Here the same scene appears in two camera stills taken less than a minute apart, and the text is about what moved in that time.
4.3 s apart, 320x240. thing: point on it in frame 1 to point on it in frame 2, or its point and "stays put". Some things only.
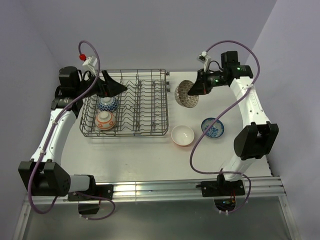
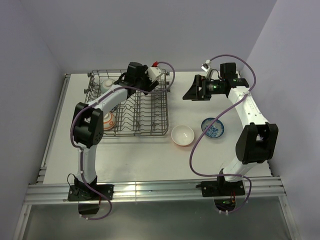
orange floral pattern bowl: (105, 120) stays put
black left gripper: (109, 86) to (150, 85)
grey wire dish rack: (142, 110) stays put
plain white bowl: (182, 135) stays put
